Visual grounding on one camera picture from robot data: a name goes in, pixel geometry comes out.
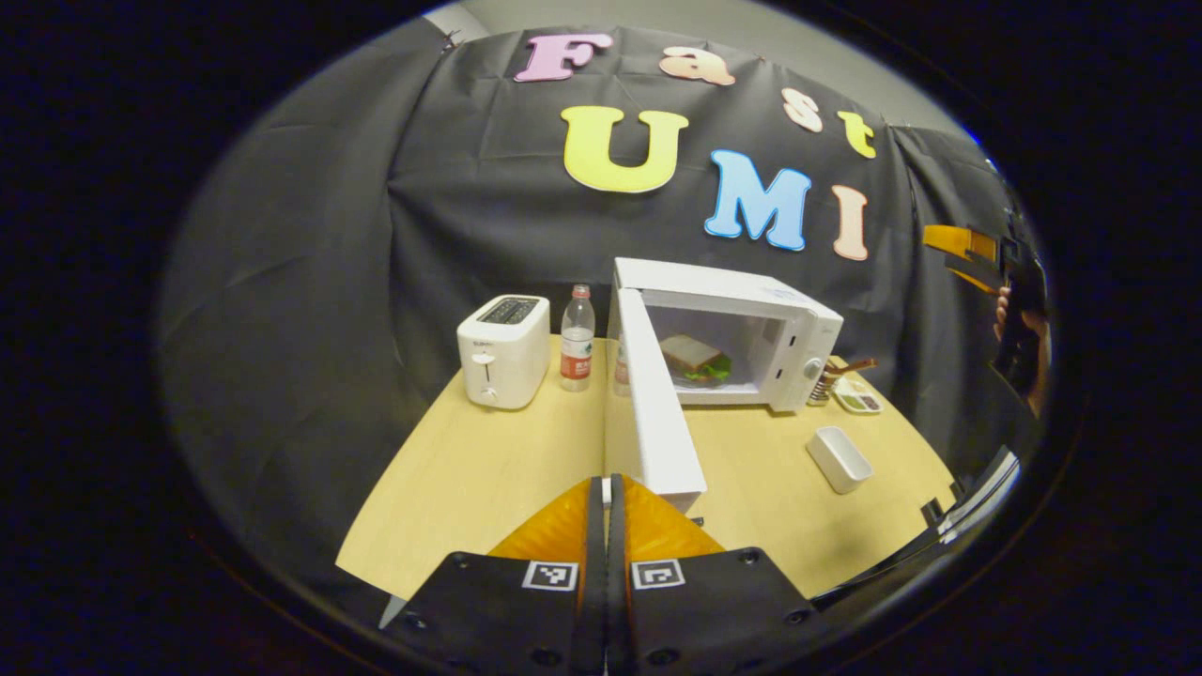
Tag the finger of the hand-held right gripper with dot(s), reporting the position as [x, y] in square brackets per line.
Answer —
[977, 280]
[963, 241]

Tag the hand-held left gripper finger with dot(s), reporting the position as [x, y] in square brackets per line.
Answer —
[595, 582]
[617, 582]

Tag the white microwave oven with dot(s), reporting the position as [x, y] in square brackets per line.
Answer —
[657, 422]

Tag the sandwich with lettuce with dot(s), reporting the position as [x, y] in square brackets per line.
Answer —
[695, 357]

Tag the brown wooden spoon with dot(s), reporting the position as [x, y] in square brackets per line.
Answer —
[850, 366]

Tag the white divided plate with beans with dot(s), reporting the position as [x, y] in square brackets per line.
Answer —
[859, 399]

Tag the metal utensil holder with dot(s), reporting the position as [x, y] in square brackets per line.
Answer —
[822, 389]

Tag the white rectangular dish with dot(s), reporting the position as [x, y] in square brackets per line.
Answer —
[839, 460]

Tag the white toaster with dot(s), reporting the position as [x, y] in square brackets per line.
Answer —
[507, 366]

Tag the clear plastic water bottle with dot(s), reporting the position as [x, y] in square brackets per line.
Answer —
[577, 343]

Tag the black backdrop cloth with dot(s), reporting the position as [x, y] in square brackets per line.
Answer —
[376, 235]

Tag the white strip with dark frame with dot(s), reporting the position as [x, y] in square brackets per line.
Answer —
[977, 498]

